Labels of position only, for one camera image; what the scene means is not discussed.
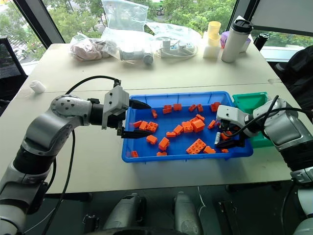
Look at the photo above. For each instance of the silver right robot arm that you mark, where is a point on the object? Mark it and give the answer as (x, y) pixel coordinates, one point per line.
(283, 127)

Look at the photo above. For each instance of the grey rounded robot leg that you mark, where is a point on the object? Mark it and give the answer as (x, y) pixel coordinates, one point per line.
(187, 215)
(126, 213)

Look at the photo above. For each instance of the black bottle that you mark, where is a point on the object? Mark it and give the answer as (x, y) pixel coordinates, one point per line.
(260, 40)

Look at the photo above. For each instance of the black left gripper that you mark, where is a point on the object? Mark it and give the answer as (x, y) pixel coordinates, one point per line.
(113, 120)

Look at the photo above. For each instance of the square orange toy brick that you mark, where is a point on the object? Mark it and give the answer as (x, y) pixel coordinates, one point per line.
(152, 127)
(187, 127)
(198, 125)

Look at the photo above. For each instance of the black chair with jacket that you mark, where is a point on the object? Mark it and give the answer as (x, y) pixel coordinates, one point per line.
(297, 73)

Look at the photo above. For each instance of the white tumbler with black lid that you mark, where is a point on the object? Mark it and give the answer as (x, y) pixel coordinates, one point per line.
(233, 41)

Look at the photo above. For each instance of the plastic bag with power strip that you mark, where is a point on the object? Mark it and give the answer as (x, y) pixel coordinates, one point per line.
(176, 45)

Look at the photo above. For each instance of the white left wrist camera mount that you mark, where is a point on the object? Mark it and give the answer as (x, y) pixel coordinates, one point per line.
(116, 100)

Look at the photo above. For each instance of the plastic bag with pink cloth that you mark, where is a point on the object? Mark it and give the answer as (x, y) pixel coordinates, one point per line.
(85, 50)

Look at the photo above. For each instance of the empty clear plastic bag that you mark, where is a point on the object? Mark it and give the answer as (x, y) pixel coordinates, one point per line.
(124, 14)

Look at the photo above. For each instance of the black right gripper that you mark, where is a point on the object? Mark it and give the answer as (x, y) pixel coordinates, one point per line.
(238, 134)

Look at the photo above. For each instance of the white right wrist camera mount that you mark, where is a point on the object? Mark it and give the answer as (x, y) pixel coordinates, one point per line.
(231, 113)

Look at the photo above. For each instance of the small orange toy brick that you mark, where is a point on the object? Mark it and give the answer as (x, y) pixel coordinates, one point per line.
(211, 124)
(171, 134)
(192, 108)
(137, 124)
(154, 114)
(209, 150)
(200, 108)
(135, 154)
(224, 150)
(228, 135)
(143, 125)
(200, 117)
(178, 129)
(167, 109)
(164, 144)
(215, 106)
(161, 154)
(151, 139)
(177, 107)

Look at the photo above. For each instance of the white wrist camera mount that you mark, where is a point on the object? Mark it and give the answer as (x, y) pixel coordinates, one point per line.
(116, 100)
(231, 113)

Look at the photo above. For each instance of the black mesh office chair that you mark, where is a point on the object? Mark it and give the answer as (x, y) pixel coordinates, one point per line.
(11, 68)

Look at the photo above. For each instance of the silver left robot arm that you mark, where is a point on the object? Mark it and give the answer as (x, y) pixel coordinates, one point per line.
(46, 127)

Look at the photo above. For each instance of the white square box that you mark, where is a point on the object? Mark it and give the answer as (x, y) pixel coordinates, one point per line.
(210, 52)

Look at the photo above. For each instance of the stacked pale yellow cups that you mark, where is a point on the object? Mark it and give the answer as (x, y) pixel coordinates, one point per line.
(214, 33)

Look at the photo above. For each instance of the blue plastic bin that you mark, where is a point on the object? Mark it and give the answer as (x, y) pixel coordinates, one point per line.
(185, 156)

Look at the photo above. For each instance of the plastic bag with grey items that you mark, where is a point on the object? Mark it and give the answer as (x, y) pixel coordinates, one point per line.
(137, 55)

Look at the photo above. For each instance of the small white cylinder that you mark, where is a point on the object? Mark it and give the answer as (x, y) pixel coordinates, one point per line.
(37, 86)

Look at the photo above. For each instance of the green plastic bin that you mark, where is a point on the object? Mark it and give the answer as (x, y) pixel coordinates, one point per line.
(249, 100)

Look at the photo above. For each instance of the long orange toy brick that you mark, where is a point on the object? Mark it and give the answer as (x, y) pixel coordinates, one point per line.
(196, 146)

